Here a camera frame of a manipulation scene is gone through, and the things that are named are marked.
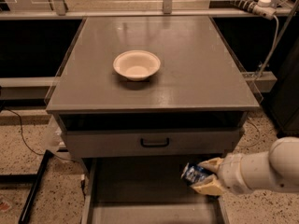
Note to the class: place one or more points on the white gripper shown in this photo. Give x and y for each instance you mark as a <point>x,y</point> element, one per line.
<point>231,175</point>

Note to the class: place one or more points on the blue pepsi can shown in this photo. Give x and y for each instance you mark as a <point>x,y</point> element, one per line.
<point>194,173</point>

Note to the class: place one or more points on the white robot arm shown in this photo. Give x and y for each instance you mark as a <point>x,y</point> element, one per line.
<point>276,169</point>

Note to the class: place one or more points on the grey top drawer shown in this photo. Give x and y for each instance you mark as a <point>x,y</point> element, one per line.
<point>95,144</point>

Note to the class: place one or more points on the open grey middle drawer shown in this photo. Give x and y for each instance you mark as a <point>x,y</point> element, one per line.
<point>147,190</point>

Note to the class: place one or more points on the grey drawer cabinet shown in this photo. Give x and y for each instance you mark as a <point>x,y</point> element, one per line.
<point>198,85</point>

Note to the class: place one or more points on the black drawer handle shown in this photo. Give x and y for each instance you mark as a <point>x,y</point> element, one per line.
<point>154,144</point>

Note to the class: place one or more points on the white cable-wrapped tube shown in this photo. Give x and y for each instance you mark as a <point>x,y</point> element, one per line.
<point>263,9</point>

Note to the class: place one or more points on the black metal floor frame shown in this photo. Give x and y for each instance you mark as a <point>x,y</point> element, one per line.
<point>34,180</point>

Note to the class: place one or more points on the grey metal rail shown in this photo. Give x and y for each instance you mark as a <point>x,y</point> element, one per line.
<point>44,15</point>

